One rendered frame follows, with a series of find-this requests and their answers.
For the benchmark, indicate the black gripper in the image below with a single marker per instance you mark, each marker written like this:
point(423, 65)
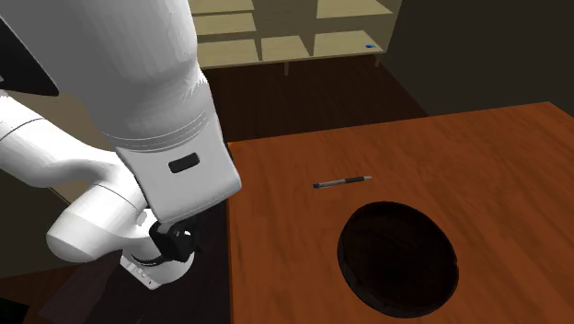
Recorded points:
point(172, 244)

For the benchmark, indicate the dark round bowl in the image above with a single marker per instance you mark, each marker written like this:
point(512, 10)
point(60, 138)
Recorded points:
point(397, 260)

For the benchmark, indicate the dark robot stand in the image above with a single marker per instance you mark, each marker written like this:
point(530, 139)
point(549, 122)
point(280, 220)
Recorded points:
point(188, 305)

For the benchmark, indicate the brown wooden table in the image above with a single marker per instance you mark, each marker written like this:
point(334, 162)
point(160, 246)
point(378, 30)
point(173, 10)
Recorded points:
point(493, 179)

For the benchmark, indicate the light wooden shelf unit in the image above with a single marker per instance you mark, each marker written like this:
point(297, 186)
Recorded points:
point(287, 47)

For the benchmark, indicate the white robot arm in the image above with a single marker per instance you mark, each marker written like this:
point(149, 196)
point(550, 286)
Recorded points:
point(134, 67)

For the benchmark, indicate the black and grey pen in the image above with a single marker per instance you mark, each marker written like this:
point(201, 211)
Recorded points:
point(341, 181)

